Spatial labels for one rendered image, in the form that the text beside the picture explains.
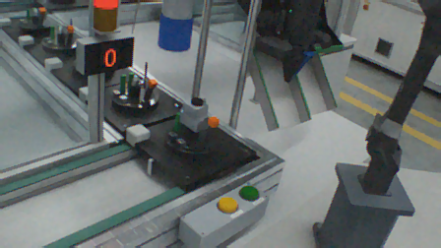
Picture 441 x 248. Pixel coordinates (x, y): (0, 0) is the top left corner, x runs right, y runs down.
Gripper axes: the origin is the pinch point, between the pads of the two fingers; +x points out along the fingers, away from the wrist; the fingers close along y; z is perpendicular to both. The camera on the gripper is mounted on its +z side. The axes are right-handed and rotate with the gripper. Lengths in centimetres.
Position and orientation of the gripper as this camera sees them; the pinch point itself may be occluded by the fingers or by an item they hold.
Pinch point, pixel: (290, 66)
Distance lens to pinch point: 85.3
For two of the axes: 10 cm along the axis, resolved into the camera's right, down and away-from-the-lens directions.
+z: -7.0, -4.4, 5.6
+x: -1.6, 8.6, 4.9
